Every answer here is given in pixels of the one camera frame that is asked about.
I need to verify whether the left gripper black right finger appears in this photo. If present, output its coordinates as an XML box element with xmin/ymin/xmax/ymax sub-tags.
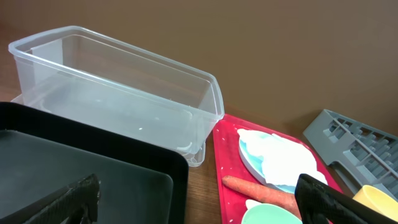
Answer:
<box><xmin>295</xmin><ymin>174</ymin><xmax>397</xmax><ymax>224</ymax></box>

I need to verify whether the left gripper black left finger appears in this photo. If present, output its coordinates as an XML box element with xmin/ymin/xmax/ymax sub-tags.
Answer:
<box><xmin>1</xmin><ymin>174</ymin><xmax>100</xmax><ymax>224</ymax></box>

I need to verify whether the green bowl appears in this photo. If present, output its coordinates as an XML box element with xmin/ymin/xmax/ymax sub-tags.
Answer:
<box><xmin>241</xmin><ymin>203</ymin><xmax>302</xmax><ymax>224</ymax></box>

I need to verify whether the yellow cup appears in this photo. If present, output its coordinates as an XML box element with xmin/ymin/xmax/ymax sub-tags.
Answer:
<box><xmin>353</xmin><ymin>185</ymin><xmax>398</xmax><ymax>221</ymax></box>

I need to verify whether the orange carrot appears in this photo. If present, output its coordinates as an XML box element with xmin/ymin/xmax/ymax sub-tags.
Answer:
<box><xmin>222</xmin><ymin>175</ymin><xmax>302</xmax><ymax>220</ymax></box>

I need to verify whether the light blue plate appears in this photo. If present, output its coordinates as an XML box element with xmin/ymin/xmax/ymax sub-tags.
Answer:
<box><xmin>237</xmin><ymin>129</ymin><xmax>299</xmax><ymax>185</ymax></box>

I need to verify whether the white plastic spoon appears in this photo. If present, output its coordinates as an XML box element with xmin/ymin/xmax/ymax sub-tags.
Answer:
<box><xmin>245</xmin><ymin>199</ymin><xmax>261</xmax><ymax>210</ymax></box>

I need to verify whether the grey dishwasher rack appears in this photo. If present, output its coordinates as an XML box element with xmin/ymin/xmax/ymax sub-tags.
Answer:
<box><xmin>303</xmin><ymin>110</ymin><xmax>397</xmax><ymax>200</ymax></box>

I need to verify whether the black tray bin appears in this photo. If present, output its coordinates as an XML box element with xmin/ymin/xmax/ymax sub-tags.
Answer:
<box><xmin>1</xmin><ymin>102</ymin><xmax>189</xmax><ymax>223</ymax></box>

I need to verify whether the red serving tray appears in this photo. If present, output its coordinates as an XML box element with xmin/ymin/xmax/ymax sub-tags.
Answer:
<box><xmin>212</xmin><ymin>113</ymin><xmax>343</xmax><ymax>224</ymax></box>

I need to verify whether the clear plastic bin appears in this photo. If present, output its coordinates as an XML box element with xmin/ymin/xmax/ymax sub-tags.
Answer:
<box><xmin>8</xmin><ymin>26</ymin><xmax>224</xmax><ymax>167</ymax></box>

